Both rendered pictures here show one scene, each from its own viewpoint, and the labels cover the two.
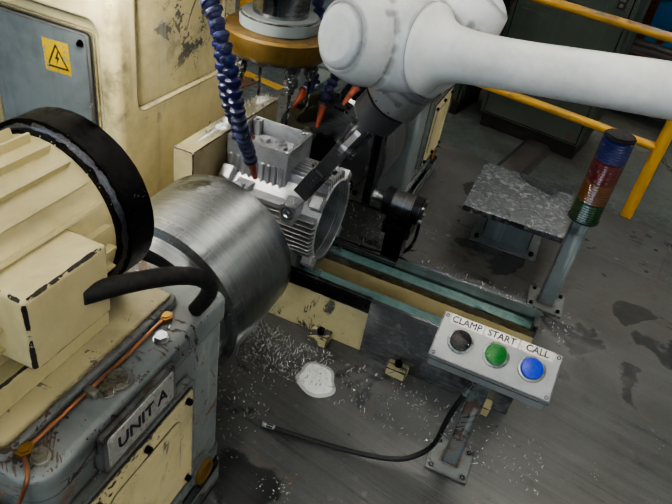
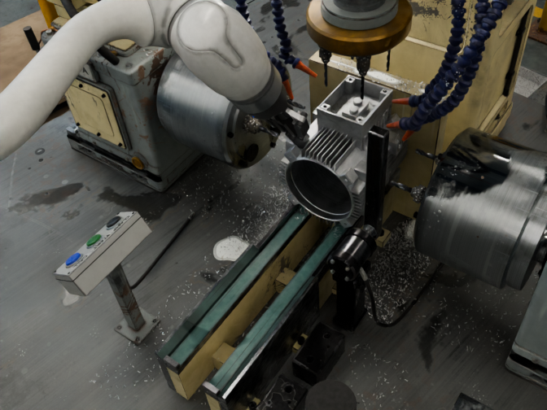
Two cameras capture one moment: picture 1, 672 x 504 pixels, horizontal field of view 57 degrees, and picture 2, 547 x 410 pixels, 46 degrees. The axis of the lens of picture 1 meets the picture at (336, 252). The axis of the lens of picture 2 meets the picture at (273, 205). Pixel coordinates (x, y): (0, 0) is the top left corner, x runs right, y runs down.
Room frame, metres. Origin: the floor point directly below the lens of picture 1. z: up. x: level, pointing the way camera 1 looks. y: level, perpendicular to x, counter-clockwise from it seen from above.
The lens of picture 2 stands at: (1.21, -0.80, 1.93)
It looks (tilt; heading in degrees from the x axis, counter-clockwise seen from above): 48 degrees down; 112
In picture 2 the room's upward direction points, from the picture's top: 6 degrees counter-clockwise
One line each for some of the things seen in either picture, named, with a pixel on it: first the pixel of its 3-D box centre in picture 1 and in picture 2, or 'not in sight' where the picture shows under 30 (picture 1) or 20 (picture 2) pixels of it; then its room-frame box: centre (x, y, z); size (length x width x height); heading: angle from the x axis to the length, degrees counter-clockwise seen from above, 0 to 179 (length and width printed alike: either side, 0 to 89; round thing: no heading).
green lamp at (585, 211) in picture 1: (587, 208); not in sight; (1.12, -0.49, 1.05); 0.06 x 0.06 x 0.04
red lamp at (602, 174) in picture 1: (605, 170); not in sight; (1.12, -0.49, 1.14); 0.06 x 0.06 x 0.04
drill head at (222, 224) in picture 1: (169, 292); (208, 94); (0.66, 0.22, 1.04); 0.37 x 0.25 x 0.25; 163
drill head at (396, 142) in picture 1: (349, 130); (505, 215); (1.32, 0.02, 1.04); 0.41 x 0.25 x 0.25; 163
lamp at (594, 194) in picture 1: (596, 189); not in sight; (1.12, -0.49, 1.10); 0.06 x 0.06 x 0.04
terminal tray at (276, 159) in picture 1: (269, 151); (354, 113); (1.01, 0.15, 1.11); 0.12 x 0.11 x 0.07; 73
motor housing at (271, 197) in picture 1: (284, 202); (343, 159); (1.00, 0.11, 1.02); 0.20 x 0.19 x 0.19; 73
